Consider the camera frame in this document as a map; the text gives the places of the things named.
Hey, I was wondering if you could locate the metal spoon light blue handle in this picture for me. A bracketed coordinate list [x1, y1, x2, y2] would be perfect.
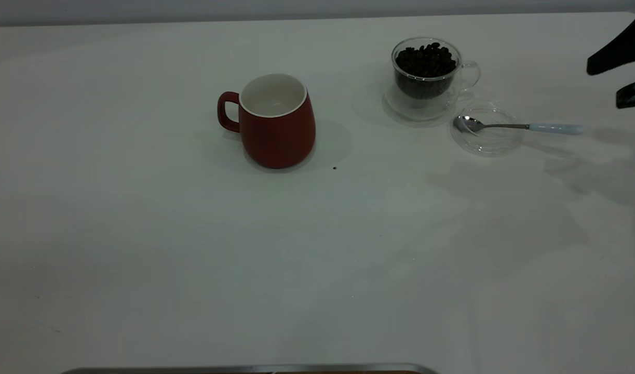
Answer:
[453, 115, 586, 137]

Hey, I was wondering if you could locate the clear glass cup with handle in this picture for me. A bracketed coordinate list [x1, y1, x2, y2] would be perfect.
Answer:
[391, 37, 481, 103]

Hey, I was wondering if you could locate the red ceramic mug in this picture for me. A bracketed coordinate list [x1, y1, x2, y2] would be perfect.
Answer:
[217, 73, 317, 169]

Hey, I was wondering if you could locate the coffee beans pile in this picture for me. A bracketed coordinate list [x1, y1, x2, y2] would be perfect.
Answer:
[395, 43, 458, 100]

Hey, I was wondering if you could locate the clear glass saucer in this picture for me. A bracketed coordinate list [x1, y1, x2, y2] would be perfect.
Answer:
[382, 82, 472, 123]

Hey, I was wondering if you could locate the grey metal edge strip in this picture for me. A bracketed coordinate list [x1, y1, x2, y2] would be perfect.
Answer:
[60, 363, 440, 374]

